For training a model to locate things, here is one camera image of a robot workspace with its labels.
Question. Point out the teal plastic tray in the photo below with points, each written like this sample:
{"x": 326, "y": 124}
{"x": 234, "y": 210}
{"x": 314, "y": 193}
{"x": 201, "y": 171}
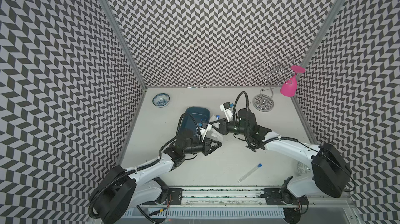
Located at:
{"x": 194, "y": 116}

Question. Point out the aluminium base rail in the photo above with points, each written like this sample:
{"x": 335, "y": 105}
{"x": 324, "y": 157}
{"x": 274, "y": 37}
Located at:
{"x": 249, "y": 204}

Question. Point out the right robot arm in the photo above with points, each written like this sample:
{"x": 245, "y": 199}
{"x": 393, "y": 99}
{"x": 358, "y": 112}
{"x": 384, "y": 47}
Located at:
{"x": 328, "y": 172}

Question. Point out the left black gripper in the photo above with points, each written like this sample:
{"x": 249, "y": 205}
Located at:
{"x": 208, "y": 148}

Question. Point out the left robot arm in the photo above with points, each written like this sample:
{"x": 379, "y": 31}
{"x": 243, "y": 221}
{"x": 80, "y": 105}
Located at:
{"x": 122, "y": 188}

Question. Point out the blue white ceramic bowl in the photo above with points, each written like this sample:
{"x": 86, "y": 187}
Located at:
{"x": 161, "y": 100}

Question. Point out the chrome wire glass rack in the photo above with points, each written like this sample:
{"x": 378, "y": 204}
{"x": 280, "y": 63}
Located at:
{"x": 271, "y": 77}

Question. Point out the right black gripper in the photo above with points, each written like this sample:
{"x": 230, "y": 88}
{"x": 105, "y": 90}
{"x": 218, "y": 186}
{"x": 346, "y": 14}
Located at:
{"x": 223, "y": 126}

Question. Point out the pink plastic wine glass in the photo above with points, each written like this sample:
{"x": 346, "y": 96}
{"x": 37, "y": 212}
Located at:
{"x": 290, "y": 86}

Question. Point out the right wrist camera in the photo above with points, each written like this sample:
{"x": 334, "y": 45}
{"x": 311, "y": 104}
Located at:
{"x": 227, "y": 109}

